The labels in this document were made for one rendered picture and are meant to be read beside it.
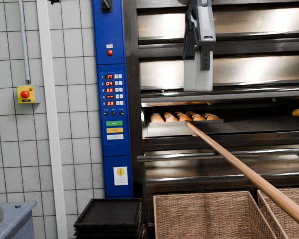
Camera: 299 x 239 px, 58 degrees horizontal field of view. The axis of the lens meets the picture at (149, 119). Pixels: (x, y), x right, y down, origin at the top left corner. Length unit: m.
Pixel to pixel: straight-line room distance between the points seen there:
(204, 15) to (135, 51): 1.05
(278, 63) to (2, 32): 1.52
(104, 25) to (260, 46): 0.85
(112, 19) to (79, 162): 0.81
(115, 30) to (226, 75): 0.65
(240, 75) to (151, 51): 0.51
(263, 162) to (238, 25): 0.79
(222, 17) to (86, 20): 0.74
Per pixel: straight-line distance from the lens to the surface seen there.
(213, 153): 1.21
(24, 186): 1.76
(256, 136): 1.66
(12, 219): 0.68
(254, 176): 0.84
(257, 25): 1.66
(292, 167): 1.78
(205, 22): 0.49
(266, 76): 1.64
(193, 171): 1.60
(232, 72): 1.59
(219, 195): 1.65
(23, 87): 1.57
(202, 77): 0.49
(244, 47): 1.62
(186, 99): 1.38
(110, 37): 1.52
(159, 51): 1.53
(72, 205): 1.71
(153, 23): 1.56
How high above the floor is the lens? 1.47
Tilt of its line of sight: 7 degrees down
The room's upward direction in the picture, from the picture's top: 3 degrees counter-clockwise
